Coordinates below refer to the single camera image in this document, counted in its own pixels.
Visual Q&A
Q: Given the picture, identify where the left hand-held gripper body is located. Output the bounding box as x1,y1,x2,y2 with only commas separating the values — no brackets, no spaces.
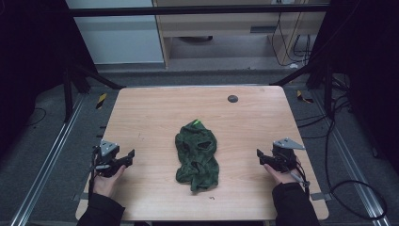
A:
92,139,127,179

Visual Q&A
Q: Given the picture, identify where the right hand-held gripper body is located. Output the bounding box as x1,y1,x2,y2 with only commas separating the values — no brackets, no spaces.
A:
270,137,307,174

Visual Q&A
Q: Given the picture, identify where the person's right hand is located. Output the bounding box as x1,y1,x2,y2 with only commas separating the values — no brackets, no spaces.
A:
263,158,305,186

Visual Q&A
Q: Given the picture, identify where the person's left hand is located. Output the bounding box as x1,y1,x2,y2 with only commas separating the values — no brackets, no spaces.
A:
91,164,127,199

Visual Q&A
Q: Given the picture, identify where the yellow black striped tape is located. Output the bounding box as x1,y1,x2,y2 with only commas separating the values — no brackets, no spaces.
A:
295,89,314,105
95,92,108,110

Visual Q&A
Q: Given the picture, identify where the dark green crumpled cloth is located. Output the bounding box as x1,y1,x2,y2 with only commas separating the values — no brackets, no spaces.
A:
174,119,220,193

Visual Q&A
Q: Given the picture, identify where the black metal stand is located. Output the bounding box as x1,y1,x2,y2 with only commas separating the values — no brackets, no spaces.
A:
270,55,335,121
60,60,126,124

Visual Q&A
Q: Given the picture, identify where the white cabinet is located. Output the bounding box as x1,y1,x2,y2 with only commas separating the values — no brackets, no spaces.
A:
65,0,166,66

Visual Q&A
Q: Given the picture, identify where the light wooden desk cabinet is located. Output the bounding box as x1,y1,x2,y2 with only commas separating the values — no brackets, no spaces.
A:
152,0,330,69

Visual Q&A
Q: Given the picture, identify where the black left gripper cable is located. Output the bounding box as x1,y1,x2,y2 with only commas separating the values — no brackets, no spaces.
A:
88,146,101,202

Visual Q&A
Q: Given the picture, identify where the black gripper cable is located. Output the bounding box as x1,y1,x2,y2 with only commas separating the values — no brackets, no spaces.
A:
290,163,312,200
88,146,101,202

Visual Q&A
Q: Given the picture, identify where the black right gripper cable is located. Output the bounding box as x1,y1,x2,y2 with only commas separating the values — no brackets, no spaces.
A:
290,163,312,200

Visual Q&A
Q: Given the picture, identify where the black floor cable loop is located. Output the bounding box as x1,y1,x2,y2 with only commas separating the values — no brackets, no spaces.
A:
295,74,389,221

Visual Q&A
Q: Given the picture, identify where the aluminium floor rail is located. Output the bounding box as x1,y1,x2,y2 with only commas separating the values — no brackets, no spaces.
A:
8,93,88,226
310,90,391,226

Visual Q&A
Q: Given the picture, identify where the black hanging cables bundle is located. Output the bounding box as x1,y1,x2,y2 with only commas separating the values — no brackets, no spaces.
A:
270,12,314,68

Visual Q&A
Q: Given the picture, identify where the black horizontal frame bar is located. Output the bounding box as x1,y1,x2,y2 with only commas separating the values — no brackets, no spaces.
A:
67,4,330,18

